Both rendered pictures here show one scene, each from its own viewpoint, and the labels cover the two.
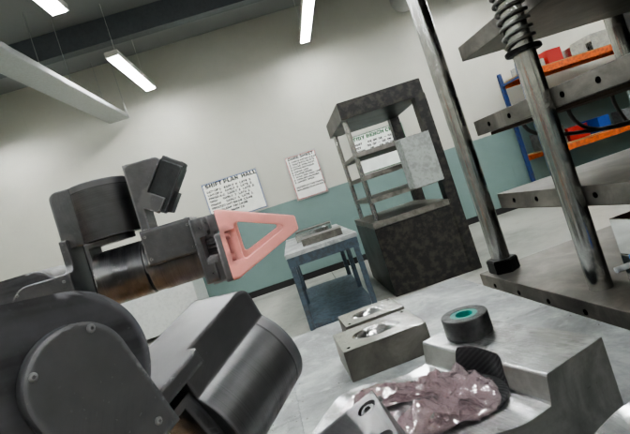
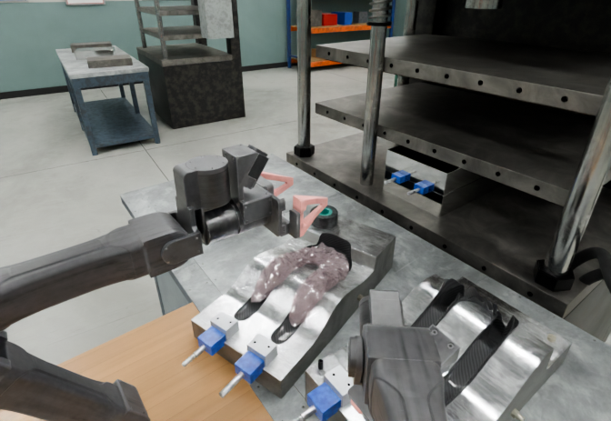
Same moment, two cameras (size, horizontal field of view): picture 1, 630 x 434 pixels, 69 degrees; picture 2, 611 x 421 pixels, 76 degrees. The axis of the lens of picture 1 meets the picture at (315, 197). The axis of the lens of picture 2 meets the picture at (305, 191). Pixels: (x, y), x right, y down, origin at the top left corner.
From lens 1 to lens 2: 0.45 m
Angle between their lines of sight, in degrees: 40
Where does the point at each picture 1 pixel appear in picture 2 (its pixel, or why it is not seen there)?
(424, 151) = (222, 6)
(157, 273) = (245, 227)
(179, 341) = (392, 319)
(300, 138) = not seen: outside the picture
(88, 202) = (214, 183)
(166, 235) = (257, 205)
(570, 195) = (371, 129)
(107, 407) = not seen: hidden behind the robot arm
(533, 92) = (375, 56)
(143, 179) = (247, 166)
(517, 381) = (356, 257)
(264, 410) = not seen: hidden behind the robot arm
